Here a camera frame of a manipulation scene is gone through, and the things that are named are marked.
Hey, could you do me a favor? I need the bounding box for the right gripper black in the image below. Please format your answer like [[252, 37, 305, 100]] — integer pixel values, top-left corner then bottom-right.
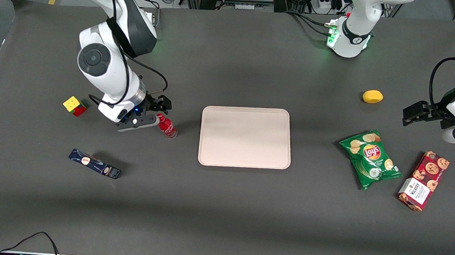
[[126, 92, 173, 122]]

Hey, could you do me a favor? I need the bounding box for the dark blue carton box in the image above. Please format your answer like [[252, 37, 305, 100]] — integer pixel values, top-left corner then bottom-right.
[[67, 148, 123, 180]]

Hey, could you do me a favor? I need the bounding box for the black base cable bundle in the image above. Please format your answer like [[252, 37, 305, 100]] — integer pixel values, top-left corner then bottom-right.
[[282, 9, 336, 36]]

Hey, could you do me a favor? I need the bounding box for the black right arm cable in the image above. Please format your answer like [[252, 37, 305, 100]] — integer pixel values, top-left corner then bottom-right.
[[88, 0, 175, 112]]

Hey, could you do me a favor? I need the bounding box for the beige plastic tray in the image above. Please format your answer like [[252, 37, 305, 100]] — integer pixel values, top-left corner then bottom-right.
[[197, 103, 295, 172]]

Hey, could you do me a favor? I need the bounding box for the thin black table cable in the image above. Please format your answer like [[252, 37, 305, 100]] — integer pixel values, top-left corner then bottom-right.
[[0, 228, 62, 255]]

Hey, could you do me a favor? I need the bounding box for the colourful puzzle cube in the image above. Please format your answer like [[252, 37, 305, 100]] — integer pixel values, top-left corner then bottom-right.
[[62, 95, 89, 118]]

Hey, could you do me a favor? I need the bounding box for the red cookie box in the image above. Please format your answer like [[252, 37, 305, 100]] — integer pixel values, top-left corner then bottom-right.
[[396, 149, 451, 214]]

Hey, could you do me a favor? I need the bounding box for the yellow lemon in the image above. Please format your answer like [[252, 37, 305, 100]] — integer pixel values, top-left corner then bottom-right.
[[362, 89, 384, 105]]

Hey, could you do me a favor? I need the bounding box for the red coke bottle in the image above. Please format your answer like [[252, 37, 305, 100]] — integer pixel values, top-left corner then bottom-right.
[[154, 113, 179, 140]]

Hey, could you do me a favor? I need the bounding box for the green chips bag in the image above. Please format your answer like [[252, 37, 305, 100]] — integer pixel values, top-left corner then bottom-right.
[[335, 127, 406, 194]]

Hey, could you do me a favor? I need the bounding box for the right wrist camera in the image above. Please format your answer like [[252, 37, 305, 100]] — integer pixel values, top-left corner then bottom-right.
[[114, 111, 161, 136]]

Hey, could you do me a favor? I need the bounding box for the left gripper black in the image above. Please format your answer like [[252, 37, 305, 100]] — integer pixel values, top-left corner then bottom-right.
[[401, 99, 455, 131]]

